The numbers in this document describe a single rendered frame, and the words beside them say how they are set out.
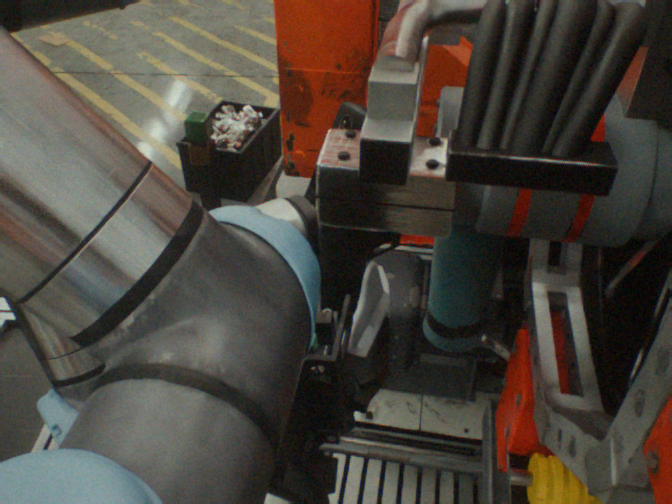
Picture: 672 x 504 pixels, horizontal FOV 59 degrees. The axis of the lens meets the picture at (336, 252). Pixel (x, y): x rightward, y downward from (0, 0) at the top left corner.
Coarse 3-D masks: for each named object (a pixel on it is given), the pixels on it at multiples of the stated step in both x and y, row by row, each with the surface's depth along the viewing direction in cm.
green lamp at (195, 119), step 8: (192, 112) 105; (200, 112) 105; (184, 120) 103; (192, 120) 103; (200, 120) 103; (208, 120) 104; (192, 128) 103; (200, 128) 103; (208, 128) 104; (192, 136) 104; (200, 136) 104; (208, 136) 105
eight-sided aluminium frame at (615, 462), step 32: (544, 256) 77; (576, 256) 77; (544, 288) 76; (576, 288) 76; (544, 320) 72; (576, 320) 72; (544, 352) 68; (576, 352) 68; (544, 384) 65; (576, 384) 67; (640, 384) 38; (544, 416) 61; (576, 416) 56; (608, 416) 59; (640, 416) 38; (576, 448) 50; (608, 448) 42; (640, 448) 37; (608, 480) 41; (640, 480) 40
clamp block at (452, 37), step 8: (384, 0) 63; (392, 0) 63; (400, 0) 63; (384, 8) 64; (392, 8) 63; (384, 16) 64; (392, 16) 64; (384, 24) 65; (440, 32) 64; (448, 32) 64; (456, 32) 64; (432, 40) 65; (440, 40) 65; (448, 40) 65; (456, 40) 64
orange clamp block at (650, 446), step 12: (660, 420) 34; (660, 432) 34; (648, 444) 36; (660, 444) 34; (648, 456) 35; (660, 456) 34; (648, 468) 35; (660, 468) 34; (660, 480) 34; (660, 492) 33
